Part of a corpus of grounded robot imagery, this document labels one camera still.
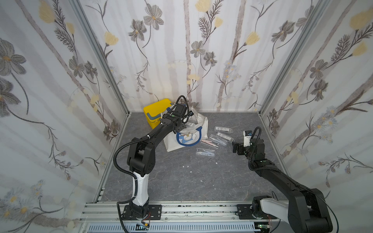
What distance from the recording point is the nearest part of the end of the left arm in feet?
2.22

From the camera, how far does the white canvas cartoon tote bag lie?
0.90m

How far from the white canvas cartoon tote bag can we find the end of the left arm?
2.3 inches
